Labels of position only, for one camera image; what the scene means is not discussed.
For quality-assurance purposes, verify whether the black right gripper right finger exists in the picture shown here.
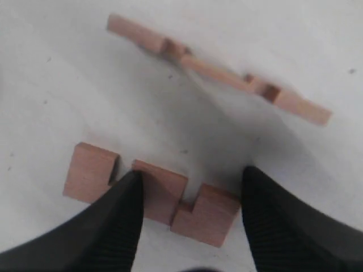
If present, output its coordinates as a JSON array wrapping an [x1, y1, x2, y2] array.
[[241, 166, 362, 271]]

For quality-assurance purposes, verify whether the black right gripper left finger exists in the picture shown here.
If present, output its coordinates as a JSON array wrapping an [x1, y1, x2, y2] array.
[[1, 171, 144, 271]]

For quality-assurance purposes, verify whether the wooden notched piece four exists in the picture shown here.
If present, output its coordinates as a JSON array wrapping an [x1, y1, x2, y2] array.
[[63, 142, 240, 248]]

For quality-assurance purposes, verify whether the wooden notched piece three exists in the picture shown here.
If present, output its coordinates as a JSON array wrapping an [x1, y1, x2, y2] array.
[[107, 14, 332, 126]]

